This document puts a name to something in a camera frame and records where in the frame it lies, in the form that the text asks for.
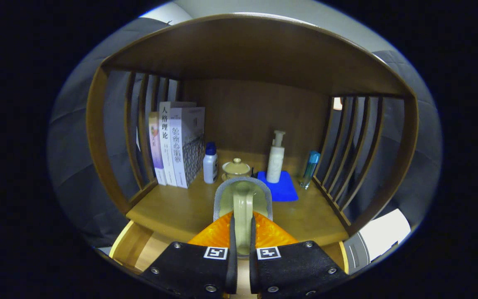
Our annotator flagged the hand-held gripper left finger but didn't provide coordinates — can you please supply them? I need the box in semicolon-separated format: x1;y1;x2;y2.
139;211;238;299

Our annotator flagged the purple book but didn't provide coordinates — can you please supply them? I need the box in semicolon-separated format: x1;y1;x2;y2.
148;111;167;186

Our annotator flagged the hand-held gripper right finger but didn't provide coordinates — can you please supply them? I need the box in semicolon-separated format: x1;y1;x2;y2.
249;211;349;299

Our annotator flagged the white drawer unit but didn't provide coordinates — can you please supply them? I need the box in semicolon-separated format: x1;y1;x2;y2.
343;208;412;274

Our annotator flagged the white bottle with blue cap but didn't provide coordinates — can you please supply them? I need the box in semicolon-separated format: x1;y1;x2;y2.
203;142;219;184

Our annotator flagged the white pump bottle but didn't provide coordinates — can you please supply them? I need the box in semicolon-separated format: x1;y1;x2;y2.
266;130;286;184

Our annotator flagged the brown wooden drawer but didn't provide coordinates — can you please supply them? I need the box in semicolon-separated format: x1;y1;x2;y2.
108;220;349;299

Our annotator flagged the green scrub brush grey sponge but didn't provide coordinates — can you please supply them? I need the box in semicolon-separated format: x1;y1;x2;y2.
213;176;273;256

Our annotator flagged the brown wooden countertop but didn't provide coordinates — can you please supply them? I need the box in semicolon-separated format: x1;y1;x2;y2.
126;149;349;246

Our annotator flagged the slim teal bottle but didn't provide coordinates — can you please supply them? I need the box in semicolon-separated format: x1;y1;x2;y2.
299;150;321;190

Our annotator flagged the brown wooden cabinet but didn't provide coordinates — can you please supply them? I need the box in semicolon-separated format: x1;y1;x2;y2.
85;13;419;277

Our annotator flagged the beige lidded teacup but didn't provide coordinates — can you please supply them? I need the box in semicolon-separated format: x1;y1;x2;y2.
222;158;251;181

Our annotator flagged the thin white book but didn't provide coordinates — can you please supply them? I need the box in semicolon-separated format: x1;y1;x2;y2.
159;101;197;187

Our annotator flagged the blue cloth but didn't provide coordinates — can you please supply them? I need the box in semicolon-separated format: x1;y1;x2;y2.
257;170;299;202

